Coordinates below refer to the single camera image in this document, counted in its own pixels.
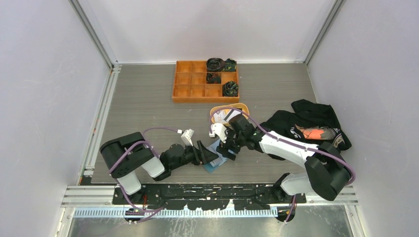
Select blue leather card holder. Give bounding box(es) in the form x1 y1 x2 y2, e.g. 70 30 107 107
204 139 228 173

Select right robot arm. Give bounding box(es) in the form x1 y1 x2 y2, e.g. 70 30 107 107
209 114 355 203

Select white patterned card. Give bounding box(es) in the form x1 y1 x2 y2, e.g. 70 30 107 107
212 109 231 123

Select dark rolled sock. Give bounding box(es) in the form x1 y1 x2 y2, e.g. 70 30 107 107
206 58 225 72
206 73 221 84

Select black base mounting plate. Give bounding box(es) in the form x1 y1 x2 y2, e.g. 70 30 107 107
129 183 292 210

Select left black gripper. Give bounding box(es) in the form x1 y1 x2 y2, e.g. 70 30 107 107
170 140 218 170

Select black and white card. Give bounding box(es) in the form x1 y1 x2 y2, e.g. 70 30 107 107
224 109 242 122

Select dark rolled sock top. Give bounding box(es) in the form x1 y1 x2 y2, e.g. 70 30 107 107
206 58 225 72

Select dark rolled sock middle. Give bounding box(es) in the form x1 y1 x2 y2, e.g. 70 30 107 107
206 73 221 84

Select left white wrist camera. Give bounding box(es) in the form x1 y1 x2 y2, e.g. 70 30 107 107
177 129 194 146

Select aluminium frame rail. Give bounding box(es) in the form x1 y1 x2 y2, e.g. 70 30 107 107
60 183 359 219

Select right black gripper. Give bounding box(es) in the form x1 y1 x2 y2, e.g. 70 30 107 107
216 125 246 160

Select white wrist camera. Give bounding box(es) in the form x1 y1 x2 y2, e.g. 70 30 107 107
177 129 194 146
209 123 227 139

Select green rolled sock top right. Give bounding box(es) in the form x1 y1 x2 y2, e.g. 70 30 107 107
222 58 237 72

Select oval wooden tray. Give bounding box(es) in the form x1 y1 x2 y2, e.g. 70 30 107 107
209 103 250 125

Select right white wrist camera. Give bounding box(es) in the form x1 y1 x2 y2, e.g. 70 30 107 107
209 123 227 139

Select black garment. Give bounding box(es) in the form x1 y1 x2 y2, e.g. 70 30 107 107
261 99 352 153

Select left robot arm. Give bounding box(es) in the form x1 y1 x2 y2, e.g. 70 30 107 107
99 132 219 204

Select orange compartment organizer tray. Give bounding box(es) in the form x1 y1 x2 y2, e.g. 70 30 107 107
172 61 240 104

